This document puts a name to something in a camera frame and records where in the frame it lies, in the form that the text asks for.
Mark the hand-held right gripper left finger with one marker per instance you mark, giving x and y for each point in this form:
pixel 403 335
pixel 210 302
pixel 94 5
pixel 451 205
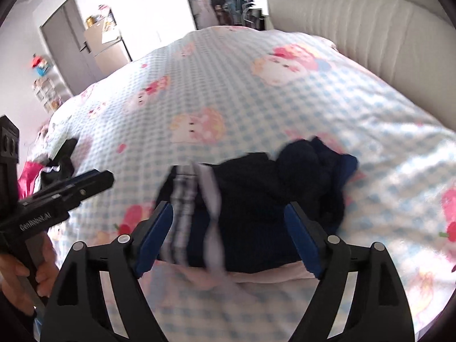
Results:
pixel 155 242

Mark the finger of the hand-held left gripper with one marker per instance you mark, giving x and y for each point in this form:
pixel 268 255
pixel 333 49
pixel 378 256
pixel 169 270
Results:
pixel 89 188
pixel 85 175

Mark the dark cluttered shelf unit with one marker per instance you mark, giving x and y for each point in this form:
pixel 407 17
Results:
pixel 221 0

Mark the blue checked printed blanket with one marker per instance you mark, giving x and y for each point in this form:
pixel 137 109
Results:
pixel 267 114

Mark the pale pink printed garment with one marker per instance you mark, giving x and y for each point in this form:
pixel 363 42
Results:
pixel 249 278

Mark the black garment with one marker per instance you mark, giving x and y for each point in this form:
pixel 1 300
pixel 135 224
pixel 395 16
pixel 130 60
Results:
pixel 64 164

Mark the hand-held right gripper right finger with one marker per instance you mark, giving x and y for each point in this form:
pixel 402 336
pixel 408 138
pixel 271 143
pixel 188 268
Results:
pixel 302 242

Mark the grey cabinet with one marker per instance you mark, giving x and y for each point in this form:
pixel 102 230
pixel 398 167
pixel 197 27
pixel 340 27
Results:
pixel 107 50

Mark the red and blue toy figure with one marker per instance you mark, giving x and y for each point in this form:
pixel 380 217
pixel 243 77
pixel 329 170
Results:
pixel 40 65

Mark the grey door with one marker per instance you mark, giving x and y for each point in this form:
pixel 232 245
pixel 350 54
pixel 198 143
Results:
pixel 67 50

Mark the navy garment with white trim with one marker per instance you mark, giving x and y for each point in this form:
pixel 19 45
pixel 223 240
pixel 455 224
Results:
pixel 256 213

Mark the person's left hand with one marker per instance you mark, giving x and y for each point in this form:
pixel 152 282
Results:
pixel 48 270

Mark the red pink garment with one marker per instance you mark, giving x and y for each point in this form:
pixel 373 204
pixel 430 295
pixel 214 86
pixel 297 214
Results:
pixel 28 181

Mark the cream padded headboard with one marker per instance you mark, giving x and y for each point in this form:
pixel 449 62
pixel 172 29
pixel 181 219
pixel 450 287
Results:
pixel 374 25

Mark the white wall shelf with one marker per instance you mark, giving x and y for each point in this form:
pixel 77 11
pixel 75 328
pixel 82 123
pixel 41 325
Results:
pixel 50 94

